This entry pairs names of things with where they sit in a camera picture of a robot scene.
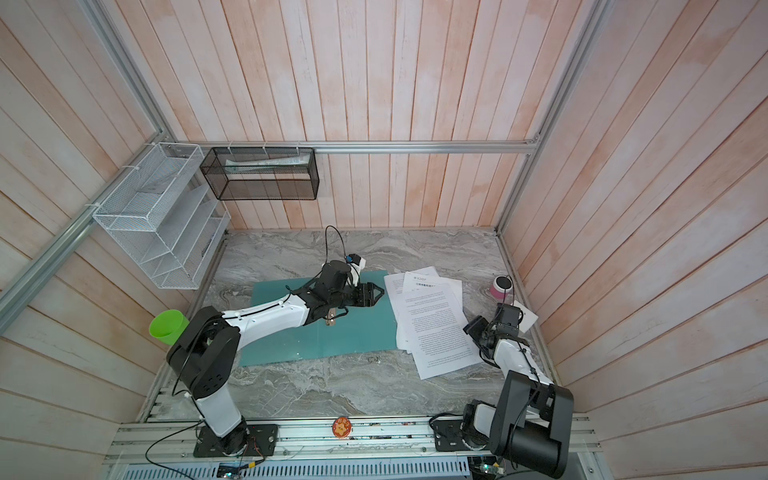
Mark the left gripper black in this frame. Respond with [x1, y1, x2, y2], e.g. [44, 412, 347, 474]
[329, 282, 385, 308]

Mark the teal paper folder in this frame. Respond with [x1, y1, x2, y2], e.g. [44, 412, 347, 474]
[239, 295, 397, 367]

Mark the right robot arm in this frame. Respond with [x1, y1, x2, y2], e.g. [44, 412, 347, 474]
[461, 303, 574, 479]

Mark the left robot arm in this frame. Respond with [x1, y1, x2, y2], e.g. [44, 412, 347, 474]
[166, 255, 385, 455]

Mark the silver folder clip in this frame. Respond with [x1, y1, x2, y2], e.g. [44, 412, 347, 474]
[325, 309, 336, 326]

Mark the pink cylindrical speaker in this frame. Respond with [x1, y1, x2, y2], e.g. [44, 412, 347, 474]
[489, 276, 514, 303]

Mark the white power socket cube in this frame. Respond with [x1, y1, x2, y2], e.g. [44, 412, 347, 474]
[514, 301, 539, 333]

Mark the red round sticker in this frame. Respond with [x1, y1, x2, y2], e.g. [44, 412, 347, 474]
[332, 416, 352, 439]

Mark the green plastic goblet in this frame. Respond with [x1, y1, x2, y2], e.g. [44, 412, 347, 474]
[149, 309, 189, 346]

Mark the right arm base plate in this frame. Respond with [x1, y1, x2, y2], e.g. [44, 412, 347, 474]
[429, 417, 509, 455]

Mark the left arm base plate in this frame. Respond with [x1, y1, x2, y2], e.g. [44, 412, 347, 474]
[193, 423, 279, 458]

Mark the black mesh wall basket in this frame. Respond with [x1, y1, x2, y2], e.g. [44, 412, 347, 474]
[200, 146, 320, 201]

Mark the white wire mesh shelf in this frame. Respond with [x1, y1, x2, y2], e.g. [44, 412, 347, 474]
[94, 143, 230, 290]

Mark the aluminium front rail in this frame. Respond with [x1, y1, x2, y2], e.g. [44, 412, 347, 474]
[101, 412, 602, 466]

